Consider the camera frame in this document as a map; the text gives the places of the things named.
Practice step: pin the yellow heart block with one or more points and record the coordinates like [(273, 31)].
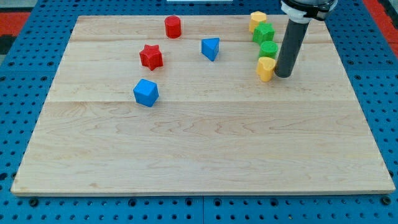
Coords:
[(265, 68)]

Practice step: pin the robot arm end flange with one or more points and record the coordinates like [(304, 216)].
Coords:
[(303, 11)]

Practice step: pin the blue cube block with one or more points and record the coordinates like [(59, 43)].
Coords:
[(146, 92)]

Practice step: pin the blue triangle block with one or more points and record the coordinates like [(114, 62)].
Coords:
[(210, 48)]

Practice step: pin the wooden board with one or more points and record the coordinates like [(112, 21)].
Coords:
[(215, 129)]

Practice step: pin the red star block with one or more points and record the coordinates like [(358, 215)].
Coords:
[(151, 57)]

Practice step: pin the red cylinder block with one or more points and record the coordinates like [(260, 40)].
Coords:
[(173, 27)]

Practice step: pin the green cylinder block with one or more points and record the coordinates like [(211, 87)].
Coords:
[(268, 49)]

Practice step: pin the green star block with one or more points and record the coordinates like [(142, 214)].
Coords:
[(263, 32)]

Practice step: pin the yellow pentagon block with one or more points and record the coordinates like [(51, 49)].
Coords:
[(255, 19)]

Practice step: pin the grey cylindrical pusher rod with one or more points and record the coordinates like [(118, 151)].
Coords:
[(289, 50)]

